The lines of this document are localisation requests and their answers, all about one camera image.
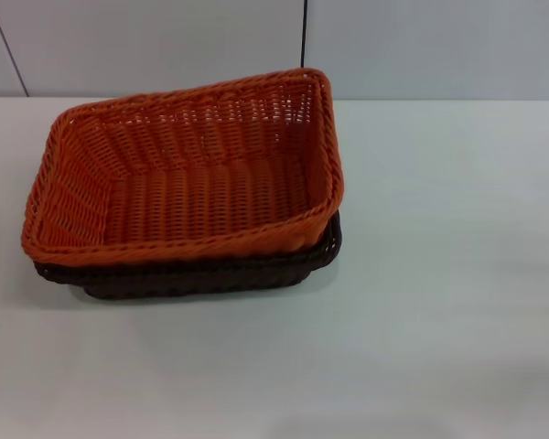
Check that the black vertical wall strip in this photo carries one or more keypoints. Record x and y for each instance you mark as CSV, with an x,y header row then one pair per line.
x,y
304,32

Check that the orange woven basket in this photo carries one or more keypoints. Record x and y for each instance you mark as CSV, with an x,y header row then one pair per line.
x,y
187,192

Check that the dark brown woven basket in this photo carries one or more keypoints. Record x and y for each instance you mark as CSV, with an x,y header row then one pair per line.
x,y
201,279

